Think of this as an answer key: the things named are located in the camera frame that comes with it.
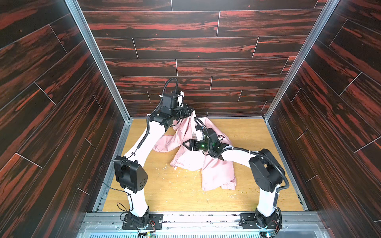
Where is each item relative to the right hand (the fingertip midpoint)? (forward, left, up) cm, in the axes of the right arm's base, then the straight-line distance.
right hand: (187, 141), depth 90 cm
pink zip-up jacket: (-16, -18, -10) cm, 26 cm away
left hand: (+8, -5, +21) cm, 23 cm away
